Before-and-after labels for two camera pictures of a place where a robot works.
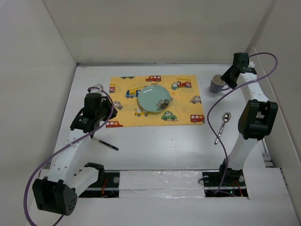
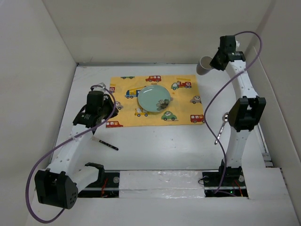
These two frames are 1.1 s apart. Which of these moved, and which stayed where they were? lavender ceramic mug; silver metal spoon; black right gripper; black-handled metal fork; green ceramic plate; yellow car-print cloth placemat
Moved: lavender ceramic mug; black right gripper
Stayed: black-handled metal fork; yellow car-print cloth placemat; silver metal spoon; green ceramic plate
